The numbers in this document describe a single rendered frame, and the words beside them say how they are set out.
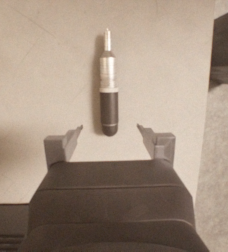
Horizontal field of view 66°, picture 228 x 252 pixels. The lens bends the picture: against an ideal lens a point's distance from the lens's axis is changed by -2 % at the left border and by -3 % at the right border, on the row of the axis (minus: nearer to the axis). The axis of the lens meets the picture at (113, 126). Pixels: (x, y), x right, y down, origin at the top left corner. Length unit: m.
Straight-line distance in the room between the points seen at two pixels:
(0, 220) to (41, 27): 0.29
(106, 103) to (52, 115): 0.09
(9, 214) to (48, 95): 0.20
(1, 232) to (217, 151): 1.38
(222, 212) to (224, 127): 0.74
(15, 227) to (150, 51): 0.32
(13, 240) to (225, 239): 1.92
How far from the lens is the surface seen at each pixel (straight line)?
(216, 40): 0.97
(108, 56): 0.24
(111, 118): 0.24
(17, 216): 0.34
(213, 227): 1.92
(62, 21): 0.28
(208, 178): 1.58
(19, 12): 0.30
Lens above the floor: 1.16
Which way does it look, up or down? 74 degrees down
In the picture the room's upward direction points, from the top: 175 degrees clockwise
